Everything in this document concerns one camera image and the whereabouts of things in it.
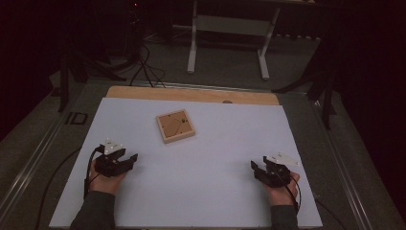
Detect person's left hand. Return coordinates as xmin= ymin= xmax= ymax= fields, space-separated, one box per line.
xmin=88 ymin=160 xmax=126 ymax=196

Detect left hand-held gripper cable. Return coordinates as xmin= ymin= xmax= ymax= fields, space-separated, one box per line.
xmin=82 ymin=145 xmax=105 ymax=201

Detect metal floor rail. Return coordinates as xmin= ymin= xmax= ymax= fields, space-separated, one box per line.
xmin=0 ymin=92 xmax=88 ymax=219
xmin=305 ymin=91 xmax=375 ymax=230

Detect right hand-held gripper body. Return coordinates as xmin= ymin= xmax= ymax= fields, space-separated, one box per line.
xmin=255 ymin=151 xmax=301 ymax=188

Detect black floor cables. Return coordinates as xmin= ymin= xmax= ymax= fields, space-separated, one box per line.
xmin=128 ymin=43 xmax=168 ymax=88

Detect white metal table frame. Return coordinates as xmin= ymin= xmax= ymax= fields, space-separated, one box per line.
xmin=186 ymin=0 xmax=282 ymax=81

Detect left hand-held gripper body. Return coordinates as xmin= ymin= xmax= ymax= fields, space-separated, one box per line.
xmin=94 ymin=137 xmax=134 ymax=178

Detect person's right hand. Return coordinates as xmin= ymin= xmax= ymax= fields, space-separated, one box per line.
xmin=263 ymin=172 xmax=302 ymax=207

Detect black floor cable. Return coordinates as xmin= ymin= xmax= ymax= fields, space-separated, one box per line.
xmin=34 ymin=146 xmax=83 ymax=230
xmin=313 ymin=196 xmax=348 ymax=230

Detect black tripod stand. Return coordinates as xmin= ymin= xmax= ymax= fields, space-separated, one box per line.
xmin=56 ymin=47 xmax=128 ymax=113
xmin=272 ymin=57 xmax=338 ymax=130

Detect white table sheet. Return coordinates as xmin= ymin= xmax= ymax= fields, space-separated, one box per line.
xmin=49 ymin=97 xmax=324 ymax=229

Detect small wooden tray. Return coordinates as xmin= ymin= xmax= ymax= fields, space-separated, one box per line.
xmin=155 ymin=108 xmax=196 ymax=145

